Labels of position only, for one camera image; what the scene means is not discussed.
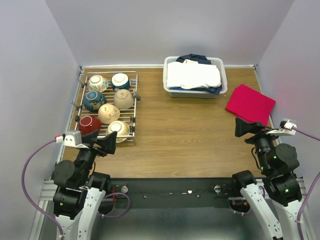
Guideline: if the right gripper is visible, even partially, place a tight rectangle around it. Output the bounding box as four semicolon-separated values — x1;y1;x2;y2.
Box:
235;115;285;172

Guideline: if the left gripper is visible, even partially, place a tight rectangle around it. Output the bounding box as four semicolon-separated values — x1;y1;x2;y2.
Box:
75;129;118;185

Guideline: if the red glossy bowl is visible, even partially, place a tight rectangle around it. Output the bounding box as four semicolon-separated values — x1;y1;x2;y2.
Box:
78;115;102;135

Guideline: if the yellow dotted white bowl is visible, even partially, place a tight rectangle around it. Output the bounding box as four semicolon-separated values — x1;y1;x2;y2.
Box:
106;120;130;144

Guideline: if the beige flower pattern bowl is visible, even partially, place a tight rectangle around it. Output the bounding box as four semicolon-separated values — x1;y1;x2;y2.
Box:
98;103;120;125

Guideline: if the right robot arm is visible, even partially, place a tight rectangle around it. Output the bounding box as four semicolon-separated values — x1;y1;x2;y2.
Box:
230;117;308;240

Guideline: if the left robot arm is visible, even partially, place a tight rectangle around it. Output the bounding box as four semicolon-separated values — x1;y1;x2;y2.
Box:
53;130;118;240

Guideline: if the red folded cloth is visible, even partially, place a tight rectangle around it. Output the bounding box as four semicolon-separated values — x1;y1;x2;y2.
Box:
225;84;276;126

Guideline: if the dark blue floral bowl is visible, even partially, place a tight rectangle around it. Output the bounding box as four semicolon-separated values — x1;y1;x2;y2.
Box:
83;90;107;112

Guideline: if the plain beige bowl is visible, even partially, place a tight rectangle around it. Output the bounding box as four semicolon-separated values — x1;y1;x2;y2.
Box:
113;89;135;110

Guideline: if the white floral bowl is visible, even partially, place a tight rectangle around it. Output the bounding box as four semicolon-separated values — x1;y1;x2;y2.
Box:
87;74;109;93

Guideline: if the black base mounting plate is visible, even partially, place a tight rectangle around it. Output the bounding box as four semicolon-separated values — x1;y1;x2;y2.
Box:
99;177;250;213

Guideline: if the teal white bowl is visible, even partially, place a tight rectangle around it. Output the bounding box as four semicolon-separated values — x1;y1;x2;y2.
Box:
110;73;131;92

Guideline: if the white plastic laundry basket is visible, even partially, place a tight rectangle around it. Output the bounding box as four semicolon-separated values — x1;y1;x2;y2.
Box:
163;56;229;99

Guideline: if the white folded cloth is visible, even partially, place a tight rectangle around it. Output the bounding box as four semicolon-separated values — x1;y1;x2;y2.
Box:
166;61;222;90

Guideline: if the dark blue cloth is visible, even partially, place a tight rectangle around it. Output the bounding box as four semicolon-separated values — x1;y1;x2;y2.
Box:
166;53;223;96

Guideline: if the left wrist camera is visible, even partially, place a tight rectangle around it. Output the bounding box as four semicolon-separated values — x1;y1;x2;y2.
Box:
54;130;82;148

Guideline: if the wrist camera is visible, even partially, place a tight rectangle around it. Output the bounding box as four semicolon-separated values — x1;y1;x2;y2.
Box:
54;130;82;148
266;119;297;137

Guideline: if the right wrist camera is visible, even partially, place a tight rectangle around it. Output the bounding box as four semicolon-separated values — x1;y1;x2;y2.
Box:
266;119;297;137

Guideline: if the metal wire dish rack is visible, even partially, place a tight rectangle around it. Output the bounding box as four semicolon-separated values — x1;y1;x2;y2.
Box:
71;70;140;144

